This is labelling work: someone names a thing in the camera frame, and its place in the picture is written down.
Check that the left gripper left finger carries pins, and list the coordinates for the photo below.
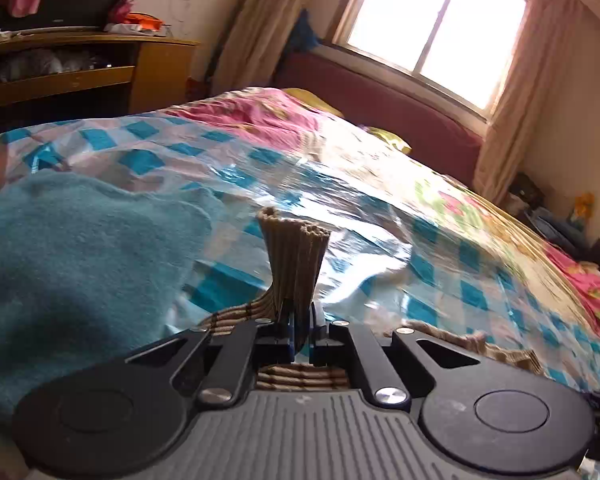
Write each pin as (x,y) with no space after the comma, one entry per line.
(251,345)

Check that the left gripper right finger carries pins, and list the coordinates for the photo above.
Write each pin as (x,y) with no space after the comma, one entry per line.
(355,349)

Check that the beige brown striped knit sweater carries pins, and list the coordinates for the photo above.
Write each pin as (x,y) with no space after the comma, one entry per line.
(296,249)

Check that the folded dark blue clothes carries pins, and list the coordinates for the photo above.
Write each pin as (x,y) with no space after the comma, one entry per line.
(557,232)

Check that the blue checkered plastic sheet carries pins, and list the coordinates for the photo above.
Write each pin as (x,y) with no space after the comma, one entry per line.
(405,243)

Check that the teal fleece blanket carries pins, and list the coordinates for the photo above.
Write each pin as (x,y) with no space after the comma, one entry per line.
(88,272)

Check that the maroon padded headboard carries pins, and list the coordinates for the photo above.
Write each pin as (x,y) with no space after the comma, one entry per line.
(437,140)

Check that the pink floral bed cover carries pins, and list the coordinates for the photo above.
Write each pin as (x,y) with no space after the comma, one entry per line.
(274,119)

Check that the dark brown handbag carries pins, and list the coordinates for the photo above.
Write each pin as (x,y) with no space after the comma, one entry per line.
(524,188)

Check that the yellow pillow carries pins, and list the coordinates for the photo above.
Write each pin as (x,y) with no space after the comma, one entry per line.
(308,99)

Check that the bright window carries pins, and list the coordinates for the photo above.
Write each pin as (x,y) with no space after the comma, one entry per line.
(460,48)

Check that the beige left curtain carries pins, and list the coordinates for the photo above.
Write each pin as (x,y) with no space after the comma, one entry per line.
(255,44)

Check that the beige curtain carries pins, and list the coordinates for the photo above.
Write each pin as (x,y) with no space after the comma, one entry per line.
(255,44)
(542,50)

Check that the orange item on cabinet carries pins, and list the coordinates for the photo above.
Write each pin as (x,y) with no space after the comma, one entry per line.
(140,24)

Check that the wooden side cabinet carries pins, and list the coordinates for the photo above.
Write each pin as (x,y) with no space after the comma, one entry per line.
(47,75)

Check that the beige right curtain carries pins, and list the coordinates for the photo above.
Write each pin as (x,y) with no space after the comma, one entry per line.
(542,50)

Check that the yellow flower wall sticker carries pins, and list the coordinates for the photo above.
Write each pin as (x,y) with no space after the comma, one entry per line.
(582,210)

